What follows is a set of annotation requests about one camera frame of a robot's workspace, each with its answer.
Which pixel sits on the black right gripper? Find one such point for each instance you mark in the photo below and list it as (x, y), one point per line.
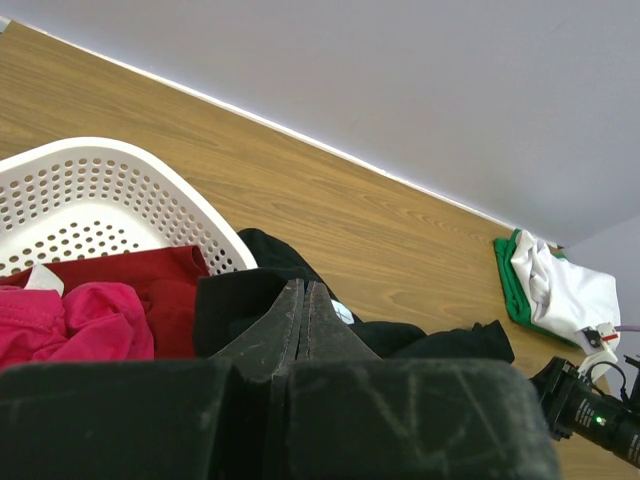
(573, 403)

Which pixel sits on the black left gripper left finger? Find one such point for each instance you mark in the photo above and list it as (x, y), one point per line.
(215, 418)

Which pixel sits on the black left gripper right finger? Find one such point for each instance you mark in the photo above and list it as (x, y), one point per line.
(341, 412)

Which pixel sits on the black t shirt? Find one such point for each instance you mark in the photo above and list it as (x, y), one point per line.
(227, 305)

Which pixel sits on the white folded t shirt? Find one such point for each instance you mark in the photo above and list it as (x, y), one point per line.
(562, 298)

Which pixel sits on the green folded t shirt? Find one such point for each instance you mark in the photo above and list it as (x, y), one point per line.
(516, 303)

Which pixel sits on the dark red t shirt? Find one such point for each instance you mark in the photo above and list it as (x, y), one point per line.
(164, 280)

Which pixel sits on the pink t shirt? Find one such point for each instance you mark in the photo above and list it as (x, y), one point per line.
(92, 323)

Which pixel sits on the white perforated plastic basket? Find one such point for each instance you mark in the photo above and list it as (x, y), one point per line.
(88, 197)

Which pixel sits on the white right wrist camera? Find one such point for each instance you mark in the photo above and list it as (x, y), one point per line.
(599, 345)

